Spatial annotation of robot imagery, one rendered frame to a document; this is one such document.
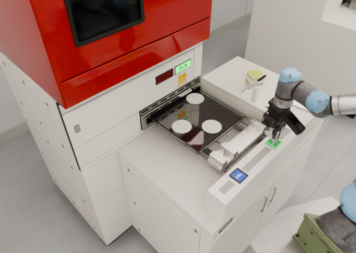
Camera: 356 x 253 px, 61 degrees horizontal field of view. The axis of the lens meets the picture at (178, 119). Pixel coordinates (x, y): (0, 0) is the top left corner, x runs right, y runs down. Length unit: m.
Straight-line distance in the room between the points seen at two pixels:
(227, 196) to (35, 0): 0.90
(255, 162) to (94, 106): 0.71
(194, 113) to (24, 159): 1.71
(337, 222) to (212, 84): 0.94
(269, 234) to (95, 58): 0.94
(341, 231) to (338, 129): 2.06
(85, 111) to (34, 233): 1.28
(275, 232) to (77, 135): 0.89
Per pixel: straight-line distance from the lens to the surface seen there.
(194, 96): 1.70
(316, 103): 1.13
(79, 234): 2.27
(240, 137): 1.51
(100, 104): 1.32
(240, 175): 1.24
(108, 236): 2.03
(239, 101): 1.62
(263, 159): 1.33
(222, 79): 1.74
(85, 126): 1.33
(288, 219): 1.36
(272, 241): 1.29
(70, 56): 1.09
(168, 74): 1.52
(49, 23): 1.02
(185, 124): 1.52
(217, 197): 1.18
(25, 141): 3.02
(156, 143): 1.54
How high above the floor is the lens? 1.93
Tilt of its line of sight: 42 degrees down
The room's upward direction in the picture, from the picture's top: straight up
